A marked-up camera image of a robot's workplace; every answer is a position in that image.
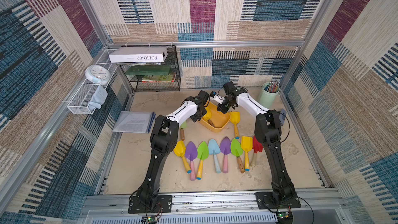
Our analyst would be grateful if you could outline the mint green pencil cup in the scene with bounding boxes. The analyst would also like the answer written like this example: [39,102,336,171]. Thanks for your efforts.
[258,82,280,109]

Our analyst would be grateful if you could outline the white folio box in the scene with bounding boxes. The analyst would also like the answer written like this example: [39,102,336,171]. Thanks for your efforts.
[109,47,168,63]

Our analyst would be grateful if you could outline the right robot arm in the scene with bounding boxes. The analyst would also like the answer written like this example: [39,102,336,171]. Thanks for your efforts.
[210,82,301,208]

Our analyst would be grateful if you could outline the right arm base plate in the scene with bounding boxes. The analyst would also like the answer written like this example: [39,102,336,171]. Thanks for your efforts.
[255,191,301,209]

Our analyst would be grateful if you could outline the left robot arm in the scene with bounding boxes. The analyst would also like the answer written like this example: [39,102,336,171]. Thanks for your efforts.
[136,90,209,210]

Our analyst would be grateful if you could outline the colourful picture book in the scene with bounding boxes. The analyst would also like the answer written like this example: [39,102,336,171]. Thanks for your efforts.
[141,74,176,83]

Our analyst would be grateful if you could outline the white wire basket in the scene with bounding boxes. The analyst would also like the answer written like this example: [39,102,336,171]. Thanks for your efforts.
[67,63,117,115]

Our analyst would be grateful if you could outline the black wire mesh shelf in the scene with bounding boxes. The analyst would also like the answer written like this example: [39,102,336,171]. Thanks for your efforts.
[119,45,181,93]

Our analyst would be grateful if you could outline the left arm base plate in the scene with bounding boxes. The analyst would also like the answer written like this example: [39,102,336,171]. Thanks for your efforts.
[128,195,173,214]

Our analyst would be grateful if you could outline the light blue shovel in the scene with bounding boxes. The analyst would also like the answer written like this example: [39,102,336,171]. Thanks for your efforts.
[208,139,221,173]

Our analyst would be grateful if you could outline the white round clock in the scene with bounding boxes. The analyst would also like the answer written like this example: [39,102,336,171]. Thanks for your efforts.
[85,64,111,85]

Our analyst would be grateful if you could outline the yellow plastic storage box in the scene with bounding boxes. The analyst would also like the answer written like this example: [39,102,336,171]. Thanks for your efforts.
[200,102,231,133]

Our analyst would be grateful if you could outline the green shovel orange handle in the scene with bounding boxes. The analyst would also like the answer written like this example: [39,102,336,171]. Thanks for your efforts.
[197,141,209,180]

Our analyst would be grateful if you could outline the yellow square shovel yellow handle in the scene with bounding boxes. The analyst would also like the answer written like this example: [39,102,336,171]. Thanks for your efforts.
[241,136,253,171]

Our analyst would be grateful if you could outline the yellow shovel blue-tipped handle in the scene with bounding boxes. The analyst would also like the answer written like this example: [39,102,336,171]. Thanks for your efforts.
[173,141,192,174]

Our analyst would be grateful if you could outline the purple pointed shovel pink handle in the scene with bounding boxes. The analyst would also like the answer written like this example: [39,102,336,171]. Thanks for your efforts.
[185,142,198,181]

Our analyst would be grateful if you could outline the yellow scoop shovel wooden handle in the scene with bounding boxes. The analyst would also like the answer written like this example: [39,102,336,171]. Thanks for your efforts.
[202,107,214,127]

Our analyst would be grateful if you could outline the red shovel wooden handle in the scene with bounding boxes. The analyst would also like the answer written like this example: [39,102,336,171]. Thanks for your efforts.
[250,136,263,167]

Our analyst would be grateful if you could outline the green book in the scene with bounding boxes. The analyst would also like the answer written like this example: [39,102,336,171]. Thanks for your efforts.
[125,65,171,76]

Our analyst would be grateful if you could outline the green pointed shovel wooden handle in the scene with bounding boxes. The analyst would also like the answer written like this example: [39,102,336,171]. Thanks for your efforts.
[230,138,245,173]

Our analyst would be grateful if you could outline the coloured pencils in cup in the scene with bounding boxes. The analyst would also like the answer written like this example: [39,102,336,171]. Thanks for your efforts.
[264,80,280,93]

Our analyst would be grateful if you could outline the light blue cloth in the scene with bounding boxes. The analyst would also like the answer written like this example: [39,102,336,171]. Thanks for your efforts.
[88,86,108,112]

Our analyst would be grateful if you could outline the yellow scoop orange handle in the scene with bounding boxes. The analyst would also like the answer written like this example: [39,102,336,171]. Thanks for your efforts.
[230,111,240,139]

